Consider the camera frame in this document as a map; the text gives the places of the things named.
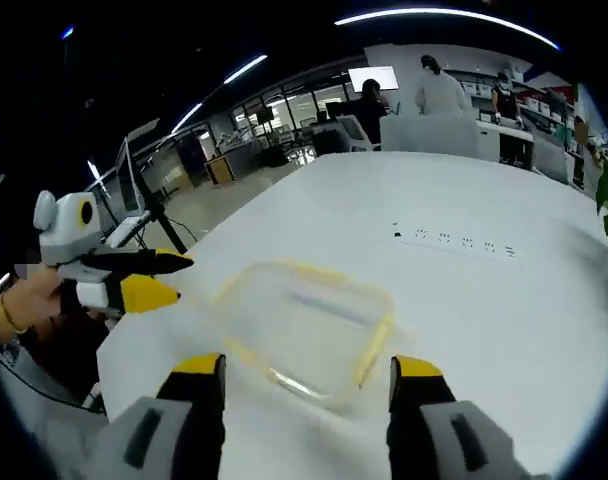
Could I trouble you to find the table power socket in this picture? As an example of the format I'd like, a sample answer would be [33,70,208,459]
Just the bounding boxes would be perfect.
[391,221,516,259]

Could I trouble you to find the wooden cabinet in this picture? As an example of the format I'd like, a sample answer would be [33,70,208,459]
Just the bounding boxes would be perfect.
[203,153,238,186]

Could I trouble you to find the clear container with plastic buckles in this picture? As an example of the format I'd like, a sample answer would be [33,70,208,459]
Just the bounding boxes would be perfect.
[208,257,410,414]

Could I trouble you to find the short ceiling light strip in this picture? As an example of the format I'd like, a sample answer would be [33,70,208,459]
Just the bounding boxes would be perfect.
[222,53,269,85]
[171,102,205,135]

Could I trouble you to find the wall screen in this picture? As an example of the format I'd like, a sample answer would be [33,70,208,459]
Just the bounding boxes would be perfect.
[347,64,400,94]

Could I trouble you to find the open laptop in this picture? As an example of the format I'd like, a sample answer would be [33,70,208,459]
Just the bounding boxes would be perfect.
[96,137,153,246]

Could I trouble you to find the black laptop stand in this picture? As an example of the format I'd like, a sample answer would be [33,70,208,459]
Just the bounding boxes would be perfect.
[133,164,190,256]

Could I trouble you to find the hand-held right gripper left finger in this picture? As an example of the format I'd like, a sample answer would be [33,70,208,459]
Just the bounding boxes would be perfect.
[91,352,228,480]

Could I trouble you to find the person's left hand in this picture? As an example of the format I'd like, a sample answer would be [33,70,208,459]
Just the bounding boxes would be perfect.
[2,272,80,332]

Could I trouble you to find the long ceiling light strip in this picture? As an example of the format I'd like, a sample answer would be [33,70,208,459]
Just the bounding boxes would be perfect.
[333,7,560,51]

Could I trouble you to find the white office chair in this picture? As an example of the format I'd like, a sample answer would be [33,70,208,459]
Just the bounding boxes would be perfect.
[333,113,383,154]

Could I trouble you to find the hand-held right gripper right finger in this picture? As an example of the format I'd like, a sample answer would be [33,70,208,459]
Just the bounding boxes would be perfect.
[386,353,550,480]

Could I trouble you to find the white chair back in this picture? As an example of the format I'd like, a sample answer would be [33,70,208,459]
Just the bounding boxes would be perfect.
[531,135,570,184]

